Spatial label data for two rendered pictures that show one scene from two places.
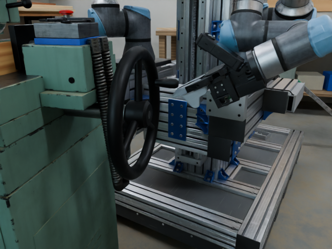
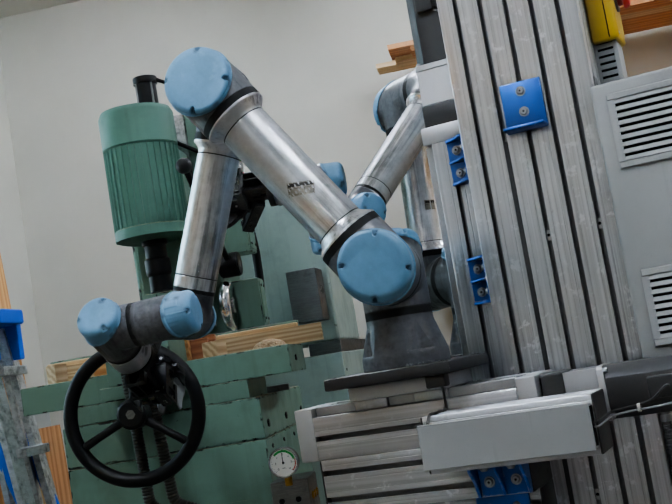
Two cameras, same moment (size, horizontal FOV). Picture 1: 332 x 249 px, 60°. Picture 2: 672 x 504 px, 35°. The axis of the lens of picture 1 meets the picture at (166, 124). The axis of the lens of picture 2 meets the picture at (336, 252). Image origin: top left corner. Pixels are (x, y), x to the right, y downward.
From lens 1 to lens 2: 2.26 m
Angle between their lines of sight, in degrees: 85
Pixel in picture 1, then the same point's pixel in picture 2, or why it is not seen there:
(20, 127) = (89, 414)
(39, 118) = (112, 411)
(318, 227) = not seen: outside the picture
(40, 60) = not seen: hidden behind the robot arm
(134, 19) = (442, 271)
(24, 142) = (92, 428)
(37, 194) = (103, 485)
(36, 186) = not seen: hidden behind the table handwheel
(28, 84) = (101, 379)
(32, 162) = (100, 451)
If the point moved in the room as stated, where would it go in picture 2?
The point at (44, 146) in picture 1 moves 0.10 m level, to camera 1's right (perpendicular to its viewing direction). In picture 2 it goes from (117, 440) to (113, 442)
